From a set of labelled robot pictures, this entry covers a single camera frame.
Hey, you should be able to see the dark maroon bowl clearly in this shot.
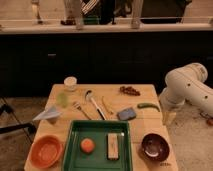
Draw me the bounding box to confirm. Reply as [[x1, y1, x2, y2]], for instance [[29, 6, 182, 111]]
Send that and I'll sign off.
[[141, 133, 170, 162]]

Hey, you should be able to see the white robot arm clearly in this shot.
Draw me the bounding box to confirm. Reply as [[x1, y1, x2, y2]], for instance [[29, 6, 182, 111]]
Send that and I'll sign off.
[[159, 63, 213, 125]]

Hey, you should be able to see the wooden rectangular block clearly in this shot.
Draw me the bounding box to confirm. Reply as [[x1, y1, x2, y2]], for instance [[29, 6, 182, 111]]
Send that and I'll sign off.
[[107, 133, 119, 160]]

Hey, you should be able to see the yellow thin stick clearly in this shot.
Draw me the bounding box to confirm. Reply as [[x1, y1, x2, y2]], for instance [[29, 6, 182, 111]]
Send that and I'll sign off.
[[102, 96, 114, 115]]

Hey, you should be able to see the orange fruit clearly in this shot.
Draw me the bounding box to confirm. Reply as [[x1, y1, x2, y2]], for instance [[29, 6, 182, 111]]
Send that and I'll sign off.
[[80, 138, 95, 154]]

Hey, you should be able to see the metal fork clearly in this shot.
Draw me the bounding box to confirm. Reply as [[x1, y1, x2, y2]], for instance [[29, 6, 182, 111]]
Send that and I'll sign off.
[[73, 101, 91, 120]]

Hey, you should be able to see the green plastic tray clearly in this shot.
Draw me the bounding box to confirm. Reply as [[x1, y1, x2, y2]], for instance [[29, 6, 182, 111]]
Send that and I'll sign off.
[[61, 120, 133, 171]]

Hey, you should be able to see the small white cup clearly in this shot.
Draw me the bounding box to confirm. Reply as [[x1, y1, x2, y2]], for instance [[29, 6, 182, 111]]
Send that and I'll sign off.
[[64, 76, 77, 91]]

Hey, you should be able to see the orange bowl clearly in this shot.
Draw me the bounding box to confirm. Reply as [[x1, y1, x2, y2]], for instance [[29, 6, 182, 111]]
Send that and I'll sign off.
[[30, 135, 63, 169]]

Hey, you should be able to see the black stand leg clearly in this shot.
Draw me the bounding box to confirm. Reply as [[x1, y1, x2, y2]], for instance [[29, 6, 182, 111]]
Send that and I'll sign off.
[[0, 104, 36, 134]]

